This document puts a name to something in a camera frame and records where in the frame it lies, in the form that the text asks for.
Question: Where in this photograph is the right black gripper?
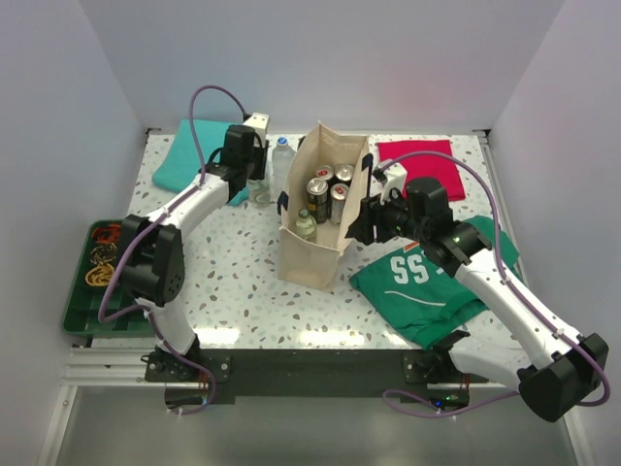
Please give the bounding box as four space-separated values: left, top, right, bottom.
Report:
347 184 427 247

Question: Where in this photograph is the green glass bottle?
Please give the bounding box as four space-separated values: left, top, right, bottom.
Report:
294 208 317 243

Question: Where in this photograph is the beige canvas bag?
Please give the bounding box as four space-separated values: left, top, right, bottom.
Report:
278 124 374 292

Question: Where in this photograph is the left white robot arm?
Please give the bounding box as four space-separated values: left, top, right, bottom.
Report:
115 114 269 381

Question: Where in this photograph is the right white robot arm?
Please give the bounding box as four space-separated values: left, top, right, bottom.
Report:
347 178 611 422

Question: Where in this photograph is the teal folded towel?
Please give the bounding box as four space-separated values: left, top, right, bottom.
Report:
151 118 231 193

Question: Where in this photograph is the red folded cloth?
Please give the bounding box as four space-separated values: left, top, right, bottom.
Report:
378 139 466 201

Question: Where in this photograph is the silver can red tab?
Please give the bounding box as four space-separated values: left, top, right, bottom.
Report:
315 165 334 183

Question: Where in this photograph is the green jersey shirt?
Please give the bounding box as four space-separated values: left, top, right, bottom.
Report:
349 215 521 351

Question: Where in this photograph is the orange rubber band pile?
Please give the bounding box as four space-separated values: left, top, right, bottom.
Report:
91 222 121 245

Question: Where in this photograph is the green compartment tray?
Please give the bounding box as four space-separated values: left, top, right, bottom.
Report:
62 219 153 338

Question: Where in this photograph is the tan rubber band pile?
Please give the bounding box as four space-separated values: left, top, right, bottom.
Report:
89 244 117 265

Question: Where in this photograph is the yellow rubber band pile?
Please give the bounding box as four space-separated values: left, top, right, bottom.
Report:
84 263 114 287

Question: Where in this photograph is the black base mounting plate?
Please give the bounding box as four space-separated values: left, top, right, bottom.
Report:
141 349 482 409

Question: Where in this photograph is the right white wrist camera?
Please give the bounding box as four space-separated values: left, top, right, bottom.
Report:
373 159 408 204

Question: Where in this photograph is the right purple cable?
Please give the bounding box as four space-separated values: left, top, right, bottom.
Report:
372 150 611 415

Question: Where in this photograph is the purple cable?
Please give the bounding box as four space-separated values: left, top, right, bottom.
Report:
97 84 253 416
372 150 611 415

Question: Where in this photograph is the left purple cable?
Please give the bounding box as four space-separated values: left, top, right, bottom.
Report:
97 84 253 416

